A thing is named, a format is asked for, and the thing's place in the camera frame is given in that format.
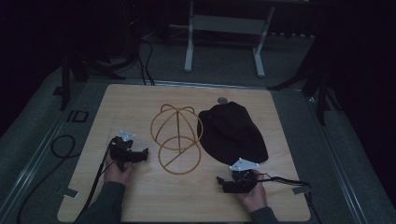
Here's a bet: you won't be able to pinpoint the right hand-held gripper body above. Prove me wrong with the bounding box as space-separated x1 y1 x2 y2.
223 157 261 194

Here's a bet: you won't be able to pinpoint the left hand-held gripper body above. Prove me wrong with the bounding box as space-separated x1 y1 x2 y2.
108 130 145 173

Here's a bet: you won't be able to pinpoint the golden wire hat stand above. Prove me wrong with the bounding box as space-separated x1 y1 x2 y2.
149 104 205 176

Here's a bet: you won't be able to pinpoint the black bucket hat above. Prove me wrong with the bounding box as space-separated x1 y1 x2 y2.
196 101 270 167

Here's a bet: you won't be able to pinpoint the person's right hand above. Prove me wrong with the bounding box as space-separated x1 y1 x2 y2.
236 169 269 214

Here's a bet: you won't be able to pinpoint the person's left hand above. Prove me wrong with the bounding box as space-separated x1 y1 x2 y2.
103 152 135 188

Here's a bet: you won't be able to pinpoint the black tripod stand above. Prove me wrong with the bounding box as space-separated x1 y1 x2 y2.
266 46 342 127
51 0 144 112

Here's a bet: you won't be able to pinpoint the left hand-held gripper black cable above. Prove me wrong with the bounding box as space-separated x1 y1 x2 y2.
73 138 117 224

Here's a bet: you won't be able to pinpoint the hand-held gripper black cable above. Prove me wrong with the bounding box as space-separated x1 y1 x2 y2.
255 172 322 224
73 138 117 224

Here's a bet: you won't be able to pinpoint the right hand-held gripper black cable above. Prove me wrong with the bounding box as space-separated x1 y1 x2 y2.
255 172 322 224

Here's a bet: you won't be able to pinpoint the black floor cable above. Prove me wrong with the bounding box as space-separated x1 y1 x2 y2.
16 133 78 224

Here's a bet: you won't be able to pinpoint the black hanging cables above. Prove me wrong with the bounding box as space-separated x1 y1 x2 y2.
135 36 157 87

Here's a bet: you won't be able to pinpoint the white metal desk frame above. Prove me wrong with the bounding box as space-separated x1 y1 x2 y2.
183 0 277 79

